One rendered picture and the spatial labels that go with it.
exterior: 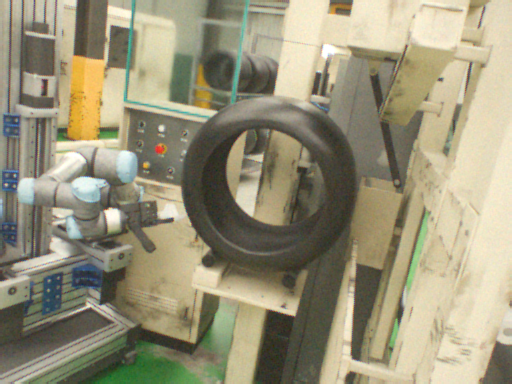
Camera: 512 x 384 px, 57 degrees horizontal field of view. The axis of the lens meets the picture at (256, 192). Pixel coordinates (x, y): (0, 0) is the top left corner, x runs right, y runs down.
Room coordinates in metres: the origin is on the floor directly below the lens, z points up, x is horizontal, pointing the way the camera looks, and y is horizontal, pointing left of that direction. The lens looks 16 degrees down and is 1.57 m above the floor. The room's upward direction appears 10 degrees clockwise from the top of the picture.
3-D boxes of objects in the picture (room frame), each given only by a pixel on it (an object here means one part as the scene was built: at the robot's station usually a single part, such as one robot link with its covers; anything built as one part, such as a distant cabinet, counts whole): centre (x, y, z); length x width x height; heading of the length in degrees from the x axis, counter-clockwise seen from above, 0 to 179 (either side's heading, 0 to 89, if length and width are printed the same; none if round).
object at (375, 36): (1.42, -0.32, 1.71); 0.61 x 0.25 x 0.15; 169
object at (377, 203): (1.75, -0.46, 1.05); 0.20 x 0.15 x 0.30; 169
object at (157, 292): (2.42, 0.42, 0.63); 0.56 x 0.41 x 1.27; 79
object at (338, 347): (1.32, -0.33, 0.65); 0.90 x 0.02 x 0.70; 169
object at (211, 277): (1.63, 0.09, 0.84); 0.36 x 0.09 x 0.06; 169
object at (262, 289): (1.60, -0.05, 0.80); 0.37 x 0.36 x 0.02; 79
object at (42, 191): (1.47, 0.64, 1.11); 0.49 x 0.11 x 0.12; 7
